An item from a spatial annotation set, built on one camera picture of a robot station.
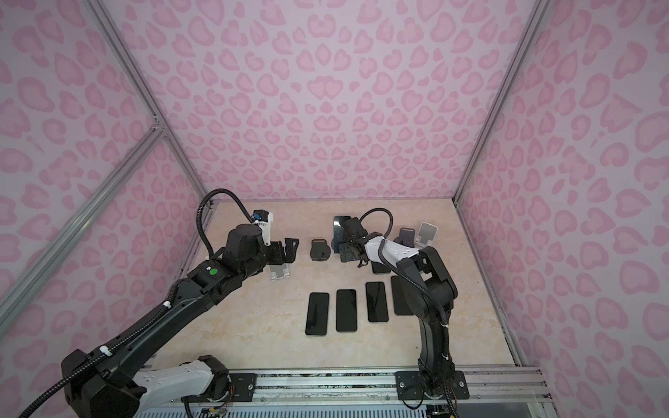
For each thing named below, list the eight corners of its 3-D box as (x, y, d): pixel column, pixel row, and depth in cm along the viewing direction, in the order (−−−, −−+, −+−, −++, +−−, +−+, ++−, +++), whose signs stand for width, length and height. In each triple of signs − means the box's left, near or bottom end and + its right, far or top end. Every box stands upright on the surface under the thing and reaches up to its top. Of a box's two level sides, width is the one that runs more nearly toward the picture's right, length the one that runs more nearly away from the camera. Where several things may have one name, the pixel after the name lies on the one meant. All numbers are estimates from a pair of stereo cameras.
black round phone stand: (312, 260, 102) (310, 248, 96) (313, 247, 106) (311, 235, 99) (330, 260, 102) (329, 248, 95) (330, 247, 106) (329, 235, 99)
